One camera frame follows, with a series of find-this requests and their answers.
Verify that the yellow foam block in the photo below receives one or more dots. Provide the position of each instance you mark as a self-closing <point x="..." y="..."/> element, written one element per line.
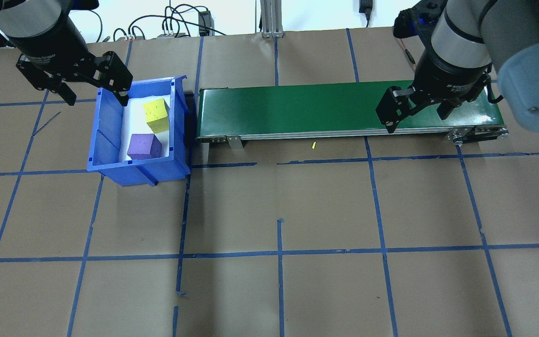
<point x="157" y="116"/>

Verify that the purple foam block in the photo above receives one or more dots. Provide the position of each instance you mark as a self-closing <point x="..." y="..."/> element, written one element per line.
<point x="143" y="147"/>

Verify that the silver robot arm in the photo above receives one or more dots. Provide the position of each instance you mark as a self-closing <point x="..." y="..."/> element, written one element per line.
<point x="531" y="70"/>
<point x="26" y="16"/>

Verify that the grey terminal block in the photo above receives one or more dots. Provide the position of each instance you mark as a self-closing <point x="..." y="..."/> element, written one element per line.
<point x="173" y="34"/>

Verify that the white foam pad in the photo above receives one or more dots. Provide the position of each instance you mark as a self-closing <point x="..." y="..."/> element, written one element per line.
<point x="134" y="119"/>

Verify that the blue plastic storage bin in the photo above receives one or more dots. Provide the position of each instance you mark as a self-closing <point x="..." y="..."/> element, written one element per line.
<point x="105" y="145"/>

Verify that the green belt conveyor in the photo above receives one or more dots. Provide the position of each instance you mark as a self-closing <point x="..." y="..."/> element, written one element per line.
<point x="297" y="107"/>

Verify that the black charger brick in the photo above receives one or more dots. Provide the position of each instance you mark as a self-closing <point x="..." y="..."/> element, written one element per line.
<point x="204" y="22"/>

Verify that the black power adapter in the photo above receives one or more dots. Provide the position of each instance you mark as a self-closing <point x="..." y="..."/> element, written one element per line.
<point x="366" y="7"/>

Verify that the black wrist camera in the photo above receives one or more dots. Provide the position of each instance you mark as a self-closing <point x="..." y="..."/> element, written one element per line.
<point x="419" y="21"/>
<point x="84" y="4"/>

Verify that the aluminium profile post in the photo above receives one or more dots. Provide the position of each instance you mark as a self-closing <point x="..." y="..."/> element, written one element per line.
<point x="272" y="18"/>

